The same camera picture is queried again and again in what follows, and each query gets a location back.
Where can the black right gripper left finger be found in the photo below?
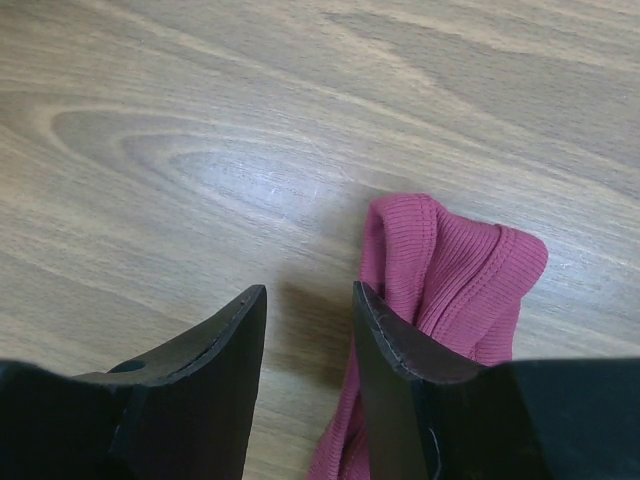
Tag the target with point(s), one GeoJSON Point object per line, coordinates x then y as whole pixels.
{"type": "Point", "coordinates": [182, 410]}

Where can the red tank top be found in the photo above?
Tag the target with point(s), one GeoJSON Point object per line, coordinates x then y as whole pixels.
{"type": "Point", "coordinates": [457, 280]}

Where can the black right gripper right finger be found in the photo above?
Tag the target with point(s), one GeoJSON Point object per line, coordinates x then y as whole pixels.
{"type": "Point", "coordinates": [431, 413]}

